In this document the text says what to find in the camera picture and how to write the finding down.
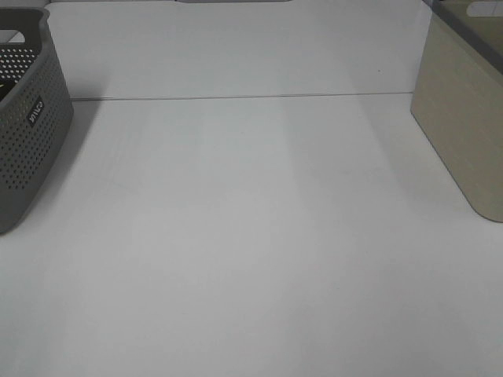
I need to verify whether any grey perforated plastic basket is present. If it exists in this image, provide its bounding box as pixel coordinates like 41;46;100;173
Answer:
1;7;74;233

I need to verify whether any beige plastic storage bin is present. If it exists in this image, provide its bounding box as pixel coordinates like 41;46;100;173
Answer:
410;1;502;222

